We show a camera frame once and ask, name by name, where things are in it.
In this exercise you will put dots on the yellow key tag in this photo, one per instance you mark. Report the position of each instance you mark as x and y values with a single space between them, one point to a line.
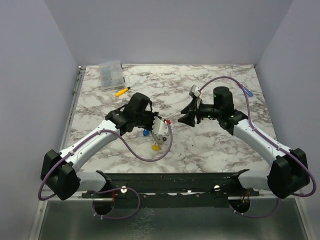
156 147

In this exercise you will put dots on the red blue screwdriver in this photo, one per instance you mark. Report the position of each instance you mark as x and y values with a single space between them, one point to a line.
246 90

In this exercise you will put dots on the yellow black screwdriver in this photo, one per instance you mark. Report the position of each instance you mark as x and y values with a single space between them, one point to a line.
123 91

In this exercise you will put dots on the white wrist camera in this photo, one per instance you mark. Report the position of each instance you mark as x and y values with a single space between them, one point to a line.
195 92
160 127

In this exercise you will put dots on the blue key tag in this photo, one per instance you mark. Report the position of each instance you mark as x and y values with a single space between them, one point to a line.
145 132

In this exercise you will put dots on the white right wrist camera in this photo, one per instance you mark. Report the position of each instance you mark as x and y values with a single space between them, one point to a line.
195 92

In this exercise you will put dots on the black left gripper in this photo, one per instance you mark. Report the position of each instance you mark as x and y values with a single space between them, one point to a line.
152 115

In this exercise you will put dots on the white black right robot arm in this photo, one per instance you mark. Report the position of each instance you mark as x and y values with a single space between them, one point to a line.
287 173

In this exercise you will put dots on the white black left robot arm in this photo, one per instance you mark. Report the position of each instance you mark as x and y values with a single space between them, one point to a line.
80 152

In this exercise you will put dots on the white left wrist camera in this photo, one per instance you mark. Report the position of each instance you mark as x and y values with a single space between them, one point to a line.
160 127

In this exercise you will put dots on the clear plastic parts box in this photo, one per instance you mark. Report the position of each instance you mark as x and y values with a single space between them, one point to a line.
111 75

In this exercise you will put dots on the aluminium extrusion frame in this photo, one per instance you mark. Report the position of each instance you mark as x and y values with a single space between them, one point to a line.
56 179

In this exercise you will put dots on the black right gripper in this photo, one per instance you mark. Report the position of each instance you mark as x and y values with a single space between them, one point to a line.
197 110

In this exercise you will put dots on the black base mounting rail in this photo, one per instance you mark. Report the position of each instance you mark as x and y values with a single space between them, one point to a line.
173 190

